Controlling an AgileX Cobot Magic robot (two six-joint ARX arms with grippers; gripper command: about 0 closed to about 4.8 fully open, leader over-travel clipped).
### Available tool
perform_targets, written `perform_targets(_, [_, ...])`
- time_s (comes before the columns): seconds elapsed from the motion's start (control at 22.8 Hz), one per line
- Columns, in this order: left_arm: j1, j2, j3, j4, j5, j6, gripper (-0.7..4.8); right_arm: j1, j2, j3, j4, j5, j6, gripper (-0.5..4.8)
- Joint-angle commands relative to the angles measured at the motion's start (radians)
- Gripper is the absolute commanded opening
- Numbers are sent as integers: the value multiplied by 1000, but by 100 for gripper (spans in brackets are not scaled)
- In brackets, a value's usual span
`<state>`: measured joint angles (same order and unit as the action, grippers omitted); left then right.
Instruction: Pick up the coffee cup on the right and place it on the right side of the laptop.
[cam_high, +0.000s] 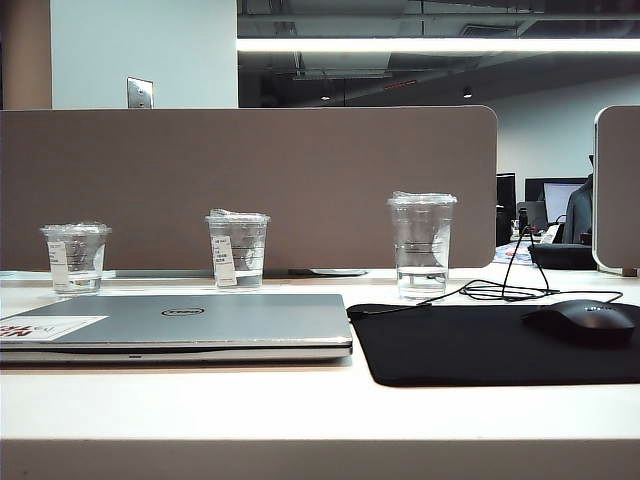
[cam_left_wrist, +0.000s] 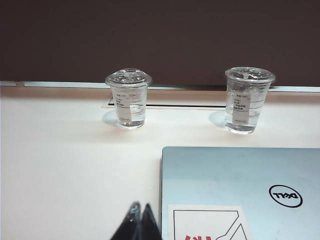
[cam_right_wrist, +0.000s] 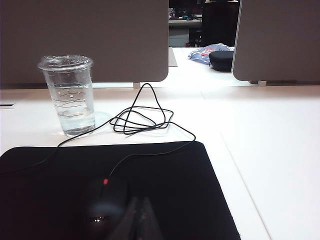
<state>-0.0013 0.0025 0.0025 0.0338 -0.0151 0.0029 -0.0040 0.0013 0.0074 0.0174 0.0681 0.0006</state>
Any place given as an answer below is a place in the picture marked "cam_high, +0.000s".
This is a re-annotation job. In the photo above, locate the black computer mouse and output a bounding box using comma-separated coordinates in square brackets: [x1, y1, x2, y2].
[521, 299, 636, 345]

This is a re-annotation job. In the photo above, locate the tall clear plastic cup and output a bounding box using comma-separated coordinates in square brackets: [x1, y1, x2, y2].
[386, 190, 459, 302]

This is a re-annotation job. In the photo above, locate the metal wall switch plate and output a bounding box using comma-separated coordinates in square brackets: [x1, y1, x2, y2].
[126, 76, 155, 109]

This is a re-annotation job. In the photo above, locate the dark computer monitor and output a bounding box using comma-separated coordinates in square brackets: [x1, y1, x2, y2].
[496, 172, 517, 221]

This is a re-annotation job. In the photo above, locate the medium clear cup with label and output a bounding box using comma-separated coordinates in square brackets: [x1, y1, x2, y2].
[204, 208, 272, 291]

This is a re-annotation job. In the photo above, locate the wide brown desk divider panel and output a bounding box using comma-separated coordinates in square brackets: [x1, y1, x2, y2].
[0, 104, 500, 272]

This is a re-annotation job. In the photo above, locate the grey right divider panel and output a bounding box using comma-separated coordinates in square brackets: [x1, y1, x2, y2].
[592, 104, 640, 276]

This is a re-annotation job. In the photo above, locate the black round pouch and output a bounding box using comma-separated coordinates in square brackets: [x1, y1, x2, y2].
[527, 242, 600, 272]

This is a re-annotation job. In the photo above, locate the blue and red plastic bag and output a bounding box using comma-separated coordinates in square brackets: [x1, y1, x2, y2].
[494, 242, 534, 266]

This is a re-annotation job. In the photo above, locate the long white ceiling light strip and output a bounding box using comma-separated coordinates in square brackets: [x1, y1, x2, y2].
[236, 37, 640, 53]

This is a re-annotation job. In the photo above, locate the short clear cup with label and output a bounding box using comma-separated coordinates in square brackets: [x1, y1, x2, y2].
[39, 219, 113, 295]

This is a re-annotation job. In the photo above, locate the thin black mouse cable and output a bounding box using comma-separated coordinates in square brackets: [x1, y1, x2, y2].
[349, 227, 624, 315]

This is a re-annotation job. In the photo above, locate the silver Dell laptop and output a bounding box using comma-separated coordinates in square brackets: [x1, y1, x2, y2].
[0, 293, 354, 365]

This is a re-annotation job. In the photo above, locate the computer monitor with white screen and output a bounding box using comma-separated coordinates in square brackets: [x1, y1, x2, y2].
[524, 177, 591, 232]

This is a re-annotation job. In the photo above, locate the grey flat divider foot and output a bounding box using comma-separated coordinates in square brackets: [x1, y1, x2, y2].
[288, 268, 369, 278]

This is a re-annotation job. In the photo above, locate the black mouse pad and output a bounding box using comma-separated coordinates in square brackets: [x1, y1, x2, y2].
[346, 301, 640, 389]

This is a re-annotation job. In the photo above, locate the person in dark grey jacket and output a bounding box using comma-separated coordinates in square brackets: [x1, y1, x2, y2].
[564, 154, 596, 246]

